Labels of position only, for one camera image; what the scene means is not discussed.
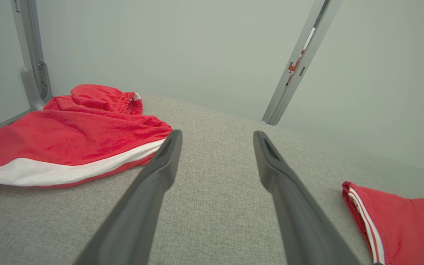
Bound red jersey with white stripes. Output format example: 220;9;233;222
342;181;424;265

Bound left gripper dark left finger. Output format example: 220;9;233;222
73;130;183;265

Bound grey metal frame post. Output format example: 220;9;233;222
11;0;53;111
261;0;343;126

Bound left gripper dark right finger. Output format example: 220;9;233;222
253;131;361;265

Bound red shorts with white stripe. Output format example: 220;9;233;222
0;84;173;192

